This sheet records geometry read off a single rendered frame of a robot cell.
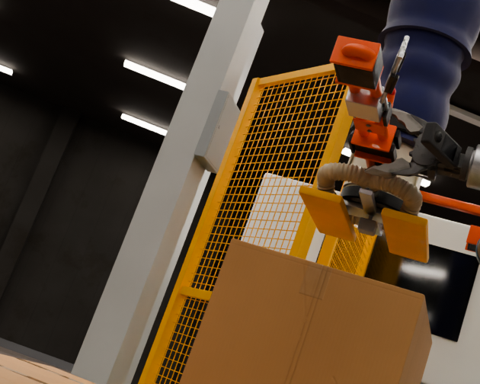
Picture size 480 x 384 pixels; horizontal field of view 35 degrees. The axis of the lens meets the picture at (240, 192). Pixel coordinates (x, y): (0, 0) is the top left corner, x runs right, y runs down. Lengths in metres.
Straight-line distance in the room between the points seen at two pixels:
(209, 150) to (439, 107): 1.45
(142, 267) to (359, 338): 1.71
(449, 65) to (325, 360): 0.81
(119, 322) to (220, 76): 1.09
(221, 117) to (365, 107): 1.79
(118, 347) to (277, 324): 1.60
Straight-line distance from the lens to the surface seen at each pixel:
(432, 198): 1.90
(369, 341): 1.48
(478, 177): 1.59
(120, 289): 3.09
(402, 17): 1.97
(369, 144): 1.61
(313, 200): 1.75
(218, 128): 3.17
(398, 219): 1.68
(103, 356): 3.07
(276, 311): 1.51
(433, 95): 1.88
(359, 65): 1.29
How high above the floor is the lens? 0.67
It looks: 13 degrees up
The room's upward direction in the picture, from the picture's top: 20 degrees clockwise
